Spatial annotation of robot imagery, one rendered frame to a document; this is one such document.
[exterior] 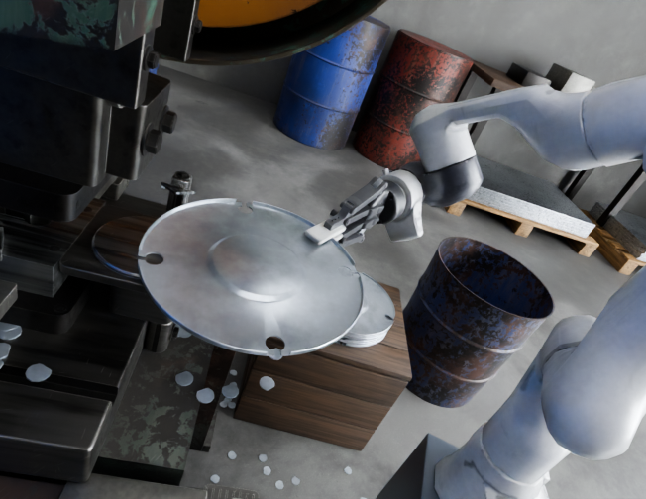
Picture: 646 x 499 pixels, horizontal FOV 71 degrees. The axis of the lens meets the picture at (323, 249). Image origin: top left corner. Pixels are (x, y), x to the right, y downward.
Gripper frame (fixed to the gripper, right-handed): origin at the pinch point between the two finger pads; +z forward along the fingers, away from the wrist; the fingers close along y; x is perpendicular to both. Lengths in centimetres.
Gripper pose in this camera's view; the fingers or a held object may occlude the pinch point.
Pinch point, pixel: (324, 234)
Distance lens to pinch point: 68.7
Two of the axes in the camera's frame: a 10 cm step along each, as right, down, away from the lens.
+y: 2.8, -7.6, -5.9
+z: -5.9, 3.5, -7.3
